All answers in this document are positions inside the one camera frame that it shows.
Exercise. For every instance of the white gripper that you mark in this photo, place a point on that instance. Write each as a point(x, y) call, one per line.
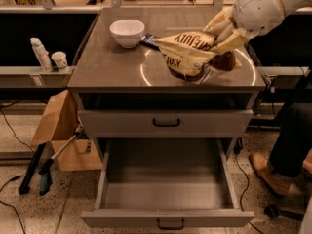
point(258, 11)

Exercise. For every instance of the brown and yellow chip bag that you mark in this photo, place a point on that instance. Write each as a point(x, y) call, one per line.
point(188, 56)

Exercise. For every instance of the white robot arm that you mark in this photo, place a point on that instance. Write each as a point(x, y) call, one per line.
point(253, 17)

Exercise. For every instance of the closed upper grey drawer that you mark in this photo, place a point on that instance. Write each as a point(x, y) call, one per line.
point(165, 124)

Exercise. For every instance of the grey drawer cabinet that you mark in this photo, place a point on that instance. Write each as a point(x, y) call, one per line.
point(109, 77)

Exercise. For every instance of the open grey middle drawer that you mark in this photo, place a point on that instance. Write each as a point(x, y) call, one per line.
point(165, 183)

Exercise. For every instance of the dark blue snack bar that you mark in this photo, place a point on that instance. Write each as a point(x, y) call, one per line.
point(149, 40)

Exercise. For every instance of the white ceramic bowl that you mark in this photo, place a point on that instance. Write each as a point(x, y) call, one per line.
point(127, 32)

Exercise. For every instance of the dark trouser leg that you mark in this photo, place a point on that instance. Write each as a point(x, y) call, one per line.
point(294, 141)

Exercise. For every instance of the tan work boot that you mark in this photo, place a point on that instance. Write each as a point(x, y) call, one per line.
point(278, 185)

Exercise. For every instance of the white paper cup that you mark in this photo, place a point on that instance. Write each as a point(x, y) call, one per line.
point(60, 60)

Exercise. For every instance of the black chair base leg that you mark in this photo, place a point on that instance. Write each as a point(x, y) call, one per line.
point(273, 211)

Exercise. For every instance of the white spray bottle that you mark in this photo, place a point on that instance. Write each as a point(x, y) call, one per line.
point(41, 54)

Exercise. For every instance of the brown cardboard box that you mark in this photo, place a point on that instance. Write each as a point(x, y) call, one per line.
point(57, 125)

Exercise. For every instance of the black and teal grabber tool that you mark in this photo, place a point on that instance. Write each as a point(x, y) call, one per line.
point(44, 171)

